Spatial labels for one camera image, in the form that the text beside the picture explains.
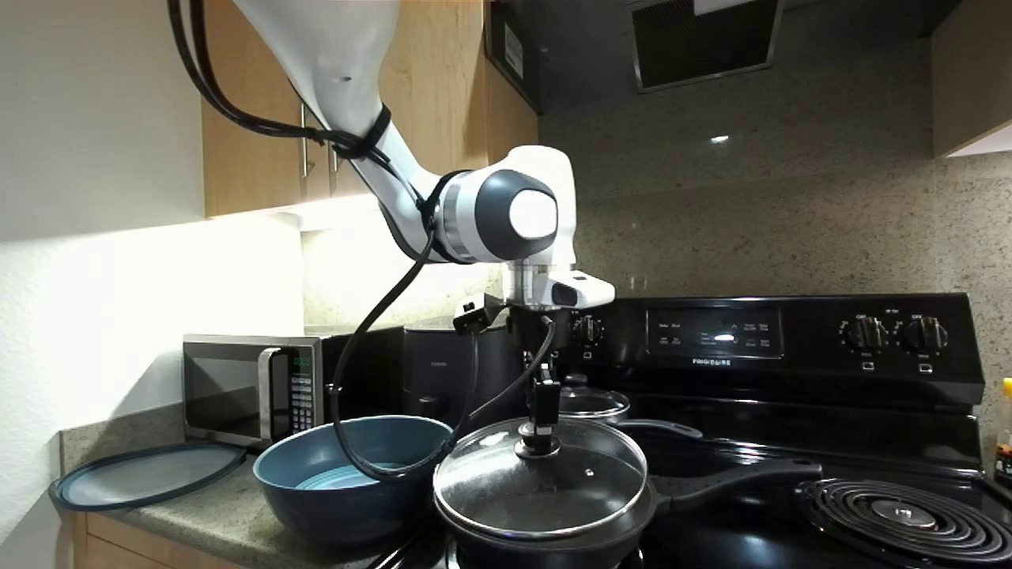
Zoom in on stainless steel microwave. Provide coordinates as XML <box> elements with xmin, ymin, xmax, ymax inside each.
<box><xmin>180</xmin><ymin>332</ymin><xmax>330</xmax><ymax>453</ymax></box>

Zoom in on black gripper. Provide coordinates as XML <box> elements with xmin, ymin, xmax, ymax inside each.
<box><xmin>509</xmin><ymin>304</ymin><xmax>580</xmax><ymax>426</ymax></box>

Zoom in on black electric stove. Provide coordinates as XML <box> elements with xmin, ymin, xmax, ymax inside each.
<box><xmin>368</xmin><ymin>291</ymin><xmax>1012</xmax><ymax>569</ymax></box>

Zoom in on slim steel cabinet handle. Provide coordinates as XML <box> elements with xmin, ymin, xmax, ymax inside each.
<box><xmin>295</xmin><ymin>97</ymin><xmax>315</xmax><ymax>183</ymax></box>

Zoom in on glass lid with steel knob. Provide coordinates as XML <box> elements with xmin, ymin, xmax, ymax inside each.
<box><xmin>432</xmin><ymin>415</ymin><xmax>651</xmax><ymax>531</ymax></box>

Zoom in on blue bowl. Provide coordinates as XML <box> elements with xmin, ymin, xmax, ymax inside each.
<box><xmin>251</xmin><ymin>412</ymin><xmax>460</xmax><ymax>552</ymax></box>

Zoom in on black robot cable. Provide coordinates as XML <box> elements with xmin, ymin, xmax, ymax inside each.
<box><xmin>165</xmin><ymin>0</ymin><xmax>563</xmax><ymax>482</ymax></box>

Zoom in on black cast iron skillet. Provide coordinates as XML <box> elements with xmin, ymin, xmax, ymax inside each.
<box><xmin>621</xmin><ymin>415</ymin><xmax>766</xmax><ymax>474</ymax></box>

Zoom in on wooden base cabinet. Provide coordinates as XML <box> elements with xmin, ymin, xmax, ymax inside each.
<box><xmin>62</xmin><ymin>508</ymin><xmax>251</xmax><ymax>569</ymax></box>

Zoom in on yellow oil bottle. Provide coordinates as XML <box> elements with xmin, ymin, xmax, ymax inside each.
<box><xmin>995</xmin><ymin>372</ymin><xmax>1012</xmax><ymax>480</ymax></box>

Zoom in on black frying pan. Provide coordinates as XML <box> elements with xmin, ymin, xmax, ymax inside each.
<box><xmin>432</xmin><ymin>449</ymin><xmax>826</xmax><ymax>562</ymax></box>

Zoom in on dark oval tray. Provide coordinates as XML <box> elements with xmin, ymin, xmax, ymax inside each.
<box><xmin>49</xmin><ymin>439</ymin><xmax>253</xmax><ymax>515</ymax></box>

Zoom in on black coil burner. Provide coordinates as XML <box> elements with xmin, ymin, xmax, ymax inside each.
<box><xmin>793</xmin><ymin>474</ymin><xmax>1012</xmax><ymax>569</ymax></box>

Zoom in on small black pot with lid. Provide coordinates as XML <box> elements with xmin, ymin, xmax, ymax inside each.
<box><xmin>556</xmin><ymin>381</ymin><xmax>636</xmax><ymax>431</ymax></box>

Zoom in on wooden corner wall cabinet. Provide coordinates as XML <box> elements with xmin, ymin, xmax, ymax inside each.
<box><xmin>928</xmin><ymin>0</ymin><xmax>1012</xmax><ymax>164</ymax></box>

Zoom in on black range hood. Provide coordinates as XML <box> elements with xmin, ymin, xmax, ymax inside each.
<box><xmin>627</xmin><ymin>0</ymin><xmax>792</xmax><ymax>94</ymax></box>

